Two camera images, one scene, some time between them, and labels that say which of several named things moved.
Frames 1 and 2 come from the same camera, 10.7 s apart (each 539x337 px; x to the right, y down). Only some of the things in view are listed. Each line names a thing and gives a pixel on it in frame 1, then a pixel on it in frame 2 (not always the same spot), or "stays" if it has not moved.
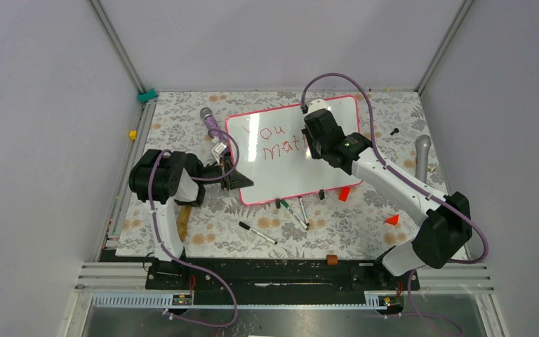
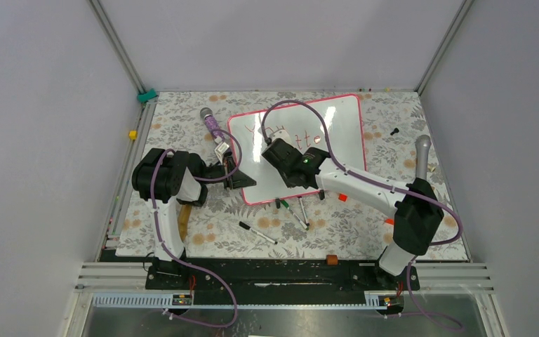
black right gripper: x=314 y=153 -> x=288 y=184
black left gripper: x=236 y=180 stays
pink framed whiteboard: x=274 y=154 stays
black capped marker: x=247 y=227 stays
